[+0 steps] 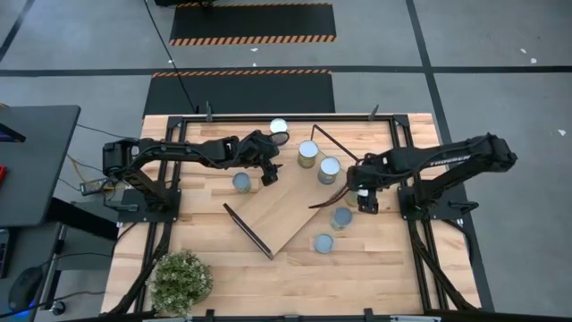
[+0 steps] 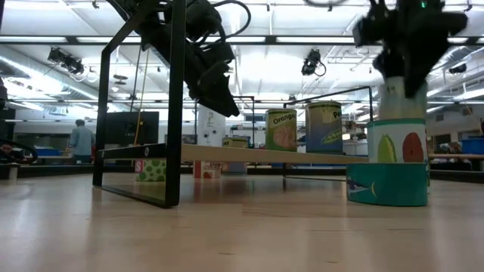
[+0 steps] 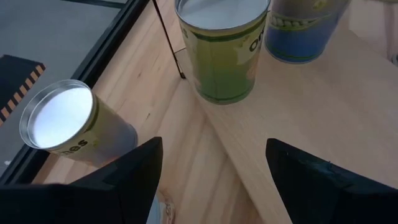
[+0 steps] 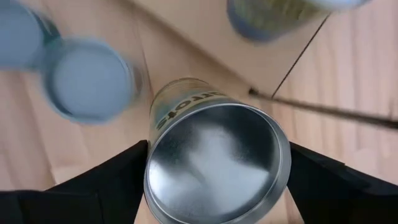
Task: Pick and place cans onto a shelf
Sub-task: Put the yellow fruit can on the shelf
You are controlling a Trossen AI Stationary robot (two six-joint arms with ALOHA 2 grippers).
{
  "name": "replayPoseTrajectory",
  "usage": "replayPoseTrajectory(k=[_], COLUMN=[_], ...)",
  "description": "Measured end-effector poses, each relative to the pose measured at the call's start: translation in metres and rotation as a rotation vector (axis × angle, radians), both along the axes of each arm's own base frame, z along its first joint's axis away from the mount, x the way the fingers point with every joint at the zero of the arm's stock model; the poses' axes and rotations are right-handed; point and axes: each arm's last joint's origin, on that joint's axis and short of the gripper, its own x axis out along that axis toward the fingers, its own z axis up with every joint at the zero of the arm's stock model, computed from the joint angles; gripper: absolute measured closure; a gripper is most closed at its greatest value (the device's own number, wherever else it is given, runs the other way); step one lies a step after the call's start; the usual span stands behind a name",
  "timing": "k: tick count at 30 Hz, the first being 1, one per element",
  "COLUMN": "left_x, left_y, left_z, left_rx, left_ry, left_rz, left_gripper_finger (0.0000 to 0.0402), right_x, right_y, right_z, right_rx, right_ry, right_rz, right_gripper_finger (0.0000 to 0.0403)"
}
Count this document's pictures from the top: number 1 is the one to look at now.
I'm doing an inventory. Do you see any black desk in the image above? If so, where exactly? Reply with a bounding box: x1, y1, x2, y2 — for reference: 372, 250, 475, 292
0, 105, 81, 228

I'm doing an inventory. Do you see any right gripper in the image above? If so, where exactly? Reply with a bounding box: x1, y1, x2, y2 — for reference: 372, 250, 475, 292
346, 155, 383, 216

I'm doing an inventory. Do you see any wooden shelf with black frame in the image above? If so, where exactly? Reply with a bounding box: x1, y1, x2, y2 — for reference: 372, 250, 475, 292
222, 123, 363, 261

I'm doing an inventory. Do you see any white diced tomato can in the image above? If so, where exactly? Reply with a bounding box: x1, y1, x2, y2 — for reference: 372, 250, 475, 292
268, 117, 290, 148

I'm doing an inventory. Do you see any flat teal tuna can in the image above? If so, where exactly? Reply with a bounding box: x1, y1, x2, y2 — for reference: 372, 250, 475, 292
313, 233, 335, 255

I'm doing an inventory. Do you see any dark grey desk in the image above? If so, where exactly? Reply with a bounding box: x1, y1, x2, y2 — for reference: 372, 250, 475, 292
0, 222, 68, 322

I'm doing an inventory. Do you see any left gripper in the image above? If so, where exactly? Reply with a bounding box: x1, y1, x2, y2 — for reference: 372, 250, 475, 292
248, 130, 284, 188

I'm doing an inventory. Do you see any black power adapter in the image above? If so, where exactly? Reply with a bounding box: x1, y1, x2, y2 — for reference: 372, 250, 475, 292
79, 178, 108, 197

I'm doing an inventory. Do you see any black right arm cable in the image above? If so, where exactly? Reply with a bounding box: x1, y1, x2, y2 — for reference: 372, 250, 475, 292
307, 183, 352, 210

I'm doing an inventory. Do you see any black hanging cable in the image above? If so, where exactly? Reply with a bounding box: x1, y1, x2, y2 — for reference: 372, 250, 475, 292
142, 0, 200, 114

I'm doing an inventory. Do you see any black computer mouse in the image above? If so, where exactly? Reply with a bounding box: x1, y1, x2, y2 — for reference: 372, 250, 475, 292
7, 266, 45, 312

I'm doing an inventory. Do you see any yellow corn can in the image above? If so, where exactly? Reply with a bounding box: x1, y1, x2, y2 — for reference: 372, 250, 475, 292
297, 139, 320, 170

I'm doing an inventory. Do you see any black hazard-striped floor mat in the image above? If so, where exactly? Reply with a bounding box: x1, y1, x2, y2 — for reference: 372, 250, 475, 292
168, 2, 337, 47
142, 69, 336, 115

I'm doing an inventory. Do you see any black aluminium table frame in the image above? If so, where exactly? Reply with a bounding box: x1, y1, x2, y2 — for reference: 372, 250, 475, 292
105, 114, 482, 322

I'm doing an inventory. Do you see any green artificial plant ball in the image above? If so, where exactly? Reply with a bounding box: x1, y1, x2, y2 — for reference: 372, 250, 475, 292
147, 249, 215, 318

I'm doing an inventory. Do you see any green dotted pea soup can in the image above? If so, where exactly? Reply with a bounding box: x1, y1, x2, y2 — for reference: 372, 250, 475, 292
231, 172, 253, 195

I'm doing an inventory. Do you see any yellow blue peas can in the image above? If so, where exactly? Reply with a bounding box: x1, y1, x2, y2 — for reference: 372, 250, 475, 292
316, 156, 341, 186

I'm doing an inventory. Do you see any white teal mixed vegetable can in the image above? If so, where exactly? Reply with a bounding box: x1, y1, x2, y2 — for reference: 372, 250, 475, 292
330, 206, 354, 232

